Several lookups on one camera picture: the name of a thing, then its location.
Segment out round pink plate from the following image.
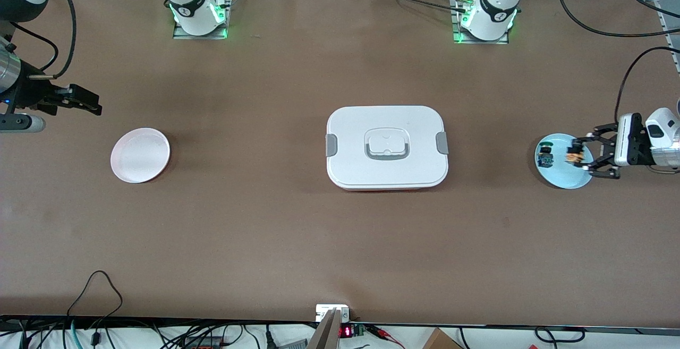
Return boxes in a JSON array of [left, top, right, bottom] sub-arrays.
[[110, 127, 171, 184]]

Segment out brown cardboard box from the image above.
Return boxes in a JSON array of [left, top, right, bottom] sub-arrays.
[[422, 328, 464, 349]]

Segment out perforated metal strip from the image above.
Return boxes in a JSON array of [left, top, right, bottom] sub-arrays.
[[654, 0, 680, 74]]

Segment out round light blue plate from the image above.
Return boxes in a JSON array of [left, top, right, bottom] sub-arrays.
[[534, 133, 595, 190]]

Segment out thin black looped cable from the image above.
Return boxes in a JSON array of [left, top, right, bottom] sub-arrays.
[[66, 270, 124, 320]]

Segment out black power strip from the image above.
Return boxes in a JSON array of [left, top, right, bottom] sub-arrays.
[[178, 335, 234, 349]]

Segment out white lunch box grey handle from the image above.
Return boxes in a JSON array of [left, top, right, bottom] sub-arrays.
[[325, 106, 449, 192]]

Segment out thick black gripper cable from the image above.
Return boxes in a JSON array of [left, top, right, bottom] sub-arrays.
[[47, 0, 77, 79], [554, 0, 680, 122]]

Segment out black oval cable loop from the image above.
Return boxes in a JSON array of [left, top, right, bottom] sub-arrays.
[[534, 327, 586, 343]]

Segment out blue switch with green cap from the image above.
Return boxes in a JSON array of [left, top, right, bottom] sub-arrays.
[[537, 141, 555, 169]]

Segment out grey metal beam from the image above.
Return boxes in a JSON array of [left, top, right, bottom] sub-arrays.
[[308, 309, 342, 349]]

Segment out small white bracket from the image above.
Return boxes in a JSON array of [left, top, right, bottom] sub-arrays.
[[316, 304, 350, 322]]

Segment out red clip leads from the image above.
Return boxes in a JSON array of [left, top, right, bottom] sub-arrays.
[[367, 325, 405, 348]]

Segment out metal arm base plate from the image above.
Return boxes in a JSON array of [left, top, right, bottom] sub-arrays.
[[450, 0, 511, 45], [173, 0, 233, 40]]

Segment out thin black camera cable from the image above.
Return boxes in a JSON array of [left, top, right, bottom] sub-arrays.
[[8, 22, 60, 71]]

